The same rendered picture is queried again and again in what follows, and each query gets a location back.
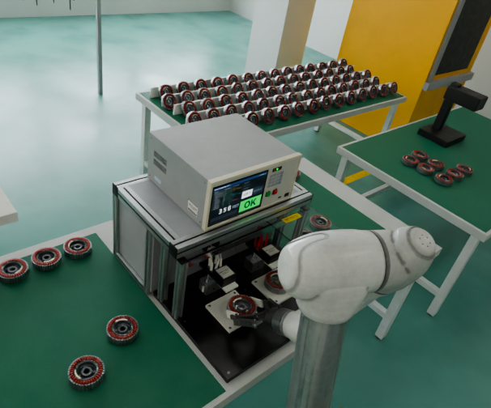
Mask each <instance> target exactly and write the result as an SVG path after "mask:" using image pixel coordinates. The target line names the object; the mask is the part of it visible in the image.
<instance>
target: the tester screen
mask: <svg viewBox="0 0 491 408"><path fill-rule="evenodd" d="M266 175H267V172H265V173H262V174H259V175H257V176H252V177H250V178H247V179H244V180H242V181H238V182H235V183H232V184H229V185H225V186H222V187H219V188H217V189H214V192H213V198H212V204H211V213H210V219H209V225H211V224H213V223H217V222H219V221H221V220H224V219H227V218H229V217H232V216H234V215H238V214H240V213H242V212H244V211H247V210H244V211H242V212H239V208H240V203H241V202H242V201H245V200H247V199H249V198H253V197H255V196H258V195H260V194H263V192H260V193H256V194H254V195H251V196H249V197H246V198H243V199H241V196H242V192H245V191H247V190H250V189H253V188H256V187H259V186H261V185H263V187H264V183H265V180H266ZM231 205H232V208H231V210H230V211H227V212H225V213H223V214H220V215H218V211H219V209H222V208H225V207H226V206H231ZM259 205H260V204H259ZM259 205H258V206H259ZM255 207H257V206H255ZM253 208H254V207H252V208H249V209H248V210H250V209H253ZM234 210H237V213H235V214H233V215H229V216H227V217H224V218H222V219H218V220H216V221H214V222H212V223H211V219H214V218H215V217H218V216H221V215H224V214H227V213H228V212H231V211H234ZM238 212H239V213H238ZM209 225H208V226H209Z"/></svg>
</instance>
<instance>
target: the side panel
mask: <svg viewBox="0 0 491 408"><path fill-rule="evenodd" d="M152 236H153V235H152V234H151V233H150V232H149V231H148V230H147V229H146V228H145V227H144V226H143V225H142V223H141V222H140V221H139V220H138V219H137V218H136V217H135V216H134V215H133V214H132V213H131V212H130V211H129V209H128V208H127V207H126V206H125V205H124V204H123V203H122V202H121V201H120V200H119V199H118V198H117V197H116V196H115V195H114V194H113V255H115V257H116V258H117V259H118V260H119V261H120V262H121V264H122V265H123V266H124V267H125V269H126V270H127V271H128V273H129V274H130V275H131V276H132V278H133V279H134V280H135V281H136V282H137V284H138V285H139V286H140V287H141V288H142V289H143V291H144V292H146V294H147V295H150V280H151V265H152ZM151 293H153V292H151Z"/></svg>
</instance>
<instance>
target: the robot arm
mask: <svg viewBox="0 0 491 408"><path fill-rule="evenodd" d="M435 249H436V245H435V242H434V240H433V237H432V236H431V235H430V234H429V233H428V232H427V231H425V230H424V229H422V228H420V227H416V226H406V227H399V228H397V229H396V230H394V231H393V230H391V229H386V230H357V229H339V230H329V231H321V232H312V233H309V234H306V235H304V236H300V237H298V238H296V239H295V240H292V241H290V242H289V243H287V244H286V245H285V247H284V248H283V249H282V250H281V252H280V256H279V260H278V276H279V280H280V283H281V285H282V287H283V289H284V290H285V291H286V292H287V293H288V294H290V296H292V297H293V298H295V299H296V302H297V306H298V308H299V309H298V310H296V311H293V310H290V309H287V308H282V305H279V304H277V303H276V302H275V301H274V300H272V299H271V298H268V299H267V300H261V299H257V298H254V297H252V296H251V298H252V299H253V300H254V301H255V302H256V304H257V306H258V307H260V308H263V305H264V308H265V309H266V310H263V311H262V312H256V313H255V314H249V315H239V313H237V312H233V311H230V310H228V309H226V310H225V312H226V315H227V317H228V318H230V319H231V320H233V324H234V325H238V326H246V327H252V328H255V329H257V328H258V325H259V324H261V325H265V326H266V327H267V328H268V329H272V330H274V332H275V333H276V334H279V335H282V336H284V337H286V338H289V339H290V340H291V341H292V342H295V343H296V345H295V351H294V356H293V362H292V374H291V379H290V385H289V390H288V400H287V405H286V408H331V401H332V397H333V393H334V388H335V381H336V377H337V372H338V368H339V361H340V356H341V352H342V348H343V344H344V336H345V332H346V328H347V323H348V320H349V319H350V318H351V317H352V316H353V315H354V314H355V312H356V311H357V309H358V308H359V306H360V305H361V303H363V302H365V301H368V300H372V299H375V298H378V297H381V296H385V295H389V294H391V293H393V292H395V291H399V290H401V289H404V288H405V287H407V286H408V285H410V284H412V283H414V282H415V281H416V280H417V279H418V278H420V277H421V276H422V275H423V274H424V273H425V272H426V271H427V270H428V268H429V267H430V266H431V264H432V262H433V259H434V257H435ZM268 304H269V305H270V306H271V308H270V307H269V306H268ZM257 316H258V320H257Z"/></svg>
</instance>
